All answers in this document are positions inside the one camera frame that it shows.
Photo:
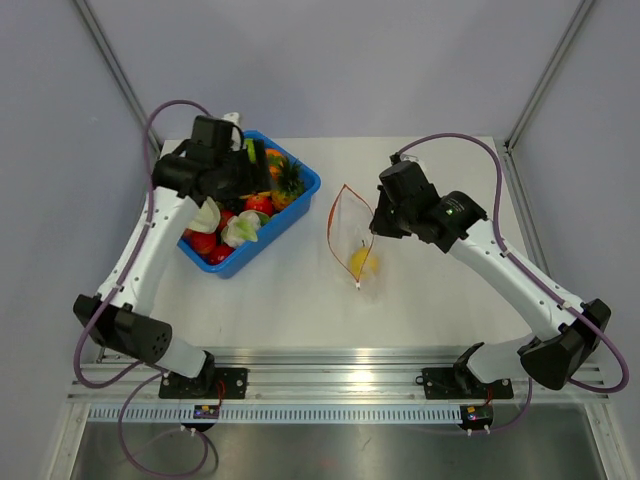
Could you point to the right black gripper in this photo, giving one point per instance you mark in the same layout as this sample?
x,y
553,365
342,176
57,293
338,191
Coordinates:
x,y
379,224

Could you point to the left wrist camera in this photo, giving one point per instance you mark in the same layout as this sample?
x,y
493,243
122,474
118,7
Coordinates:
x,y
233,117

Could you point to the dark grape bunch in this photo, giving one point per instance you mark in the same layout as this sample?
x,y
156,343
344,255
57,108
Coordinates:
x,y
234,205

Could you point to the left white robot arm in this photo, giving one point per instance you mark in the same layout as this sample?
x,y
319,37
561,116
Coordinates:
x,y
118,316

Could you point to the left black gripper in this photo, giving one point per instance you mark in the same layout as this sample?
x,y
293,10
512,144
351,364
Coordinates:
x,y
261,181

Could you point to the clear zip top bag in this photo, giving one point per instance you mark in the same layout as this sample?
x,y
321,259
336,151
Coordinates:
x,y
347,230

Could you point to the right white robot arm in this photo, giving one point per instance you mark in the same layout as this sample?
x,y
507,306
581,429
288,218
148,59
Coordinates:
x,y
563,325

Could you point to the frame post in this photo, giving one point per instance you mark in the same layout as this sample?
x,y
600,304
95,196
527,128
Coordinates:
x,y
550,72
107,53

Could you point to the yellow lemon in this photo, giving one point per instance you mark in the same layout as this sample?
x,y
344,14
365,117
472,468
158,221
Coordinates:
x,y
364,263

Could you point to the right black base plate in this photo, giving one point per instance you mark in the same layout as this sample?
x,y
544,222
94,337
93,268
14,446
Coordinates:
x,y
445,383

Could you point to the blue plastic basket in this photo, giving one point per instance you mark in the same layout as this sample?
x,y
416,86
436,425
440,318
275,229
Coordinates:
x,y
268,233

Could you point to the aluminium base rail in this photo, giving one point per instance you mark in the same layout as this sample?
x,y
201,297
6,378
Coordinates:
x,y
315,376

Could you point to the white green cabbage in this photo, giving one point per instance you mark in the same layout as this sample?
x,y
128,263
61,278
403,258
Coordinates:
x,y
243,228

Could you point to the white slotted cable duct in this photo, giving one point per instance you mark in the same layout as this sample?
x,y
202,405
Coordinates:
x,y
280,414

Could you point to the green lettuce head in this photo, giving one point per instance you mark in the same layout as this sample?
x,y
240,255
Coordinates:
x,y
207,219

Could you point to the red apple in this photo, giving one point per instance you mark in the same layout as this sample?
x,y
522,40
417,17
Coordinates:
x,y
261,204

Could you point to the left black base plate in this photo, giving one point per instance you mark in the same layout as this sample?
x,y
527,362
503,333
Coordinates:
x,y
220,382

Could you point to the right frame post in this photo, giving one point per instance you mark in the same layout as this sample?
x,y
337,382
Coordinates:
x,y
550,72

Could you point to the small pineapple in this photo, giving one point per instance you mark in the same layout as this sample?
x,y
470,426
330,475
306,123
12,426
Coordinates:
x,y
289,185

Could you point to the left frame post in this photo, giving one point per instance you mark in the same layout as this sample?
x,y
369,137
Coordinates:
x,y
107,53

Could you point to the red tomato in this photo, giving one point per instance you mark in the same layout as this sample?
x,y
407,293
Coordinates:
x,y
203,243

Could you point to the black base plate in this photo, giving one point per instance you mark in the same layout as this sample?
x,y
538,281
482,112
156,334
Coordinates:
x,y
445,383
220,382

